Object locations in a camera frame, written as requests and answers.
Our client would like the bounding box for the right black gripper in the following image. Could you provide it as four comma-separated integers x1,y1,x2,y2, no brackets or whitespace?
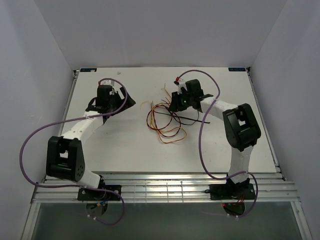
168,90,193,113

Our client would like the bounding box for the red black twisted wire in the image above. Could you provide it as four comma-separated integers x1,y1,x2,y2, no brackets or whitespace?
145,97,182,133

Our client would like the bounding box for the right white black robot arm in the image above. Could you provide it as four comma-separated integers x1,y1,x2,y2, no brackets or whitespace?
169,78,261,199

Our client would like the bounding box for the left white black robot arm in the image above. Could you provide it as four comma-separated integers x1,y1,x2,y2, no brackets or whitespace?
46,84,136,200

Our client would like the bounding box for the left blue label sticker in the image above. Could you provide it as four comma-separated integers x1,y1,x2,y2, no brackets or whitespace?
79,68,97,73

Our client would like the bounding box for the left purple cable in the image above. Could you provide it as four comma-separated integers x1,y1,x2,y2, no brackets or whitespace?
19,77,129,226

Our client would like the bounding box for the purple cable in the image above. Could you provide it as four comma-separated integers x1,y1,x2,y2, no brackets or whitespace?
174,69,259,219
19,77,129,226

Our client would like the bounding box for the black flat cable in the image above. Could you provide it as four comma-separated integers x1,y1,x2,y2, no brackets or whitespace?
154,109,211,125

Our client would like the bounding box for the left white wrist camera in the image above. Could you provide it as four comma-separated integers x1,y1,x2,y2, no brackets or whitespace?
101,79,117,95

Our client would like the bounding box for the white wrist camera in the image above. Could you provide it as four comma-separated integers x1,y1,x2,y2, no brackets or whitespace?
173,77,187,94
101,79,117,95

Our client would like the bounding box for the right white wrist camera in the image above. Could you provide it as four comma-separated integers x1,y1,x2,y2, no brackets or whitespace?
173,77,187,94

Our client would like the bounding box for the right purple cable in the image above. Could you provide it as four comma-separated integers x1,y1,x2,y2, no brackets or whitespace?
174,69,259,219

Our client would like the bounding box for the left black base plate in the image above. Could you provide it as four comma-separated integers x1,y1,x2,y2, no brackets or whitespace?
77,184,122,202

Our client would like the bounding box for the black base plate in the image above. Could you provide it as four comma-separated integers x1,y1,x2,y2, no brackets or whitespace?
77,184,122,202
204,183,256,200

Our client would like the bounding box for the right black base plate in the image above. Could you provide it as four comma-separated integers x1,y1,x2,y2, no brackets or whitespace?
204,183,256,200

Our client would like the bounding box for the aluminium rail frame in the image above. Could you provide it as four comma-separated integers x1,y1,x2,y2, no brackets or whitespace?
20,66,313,240

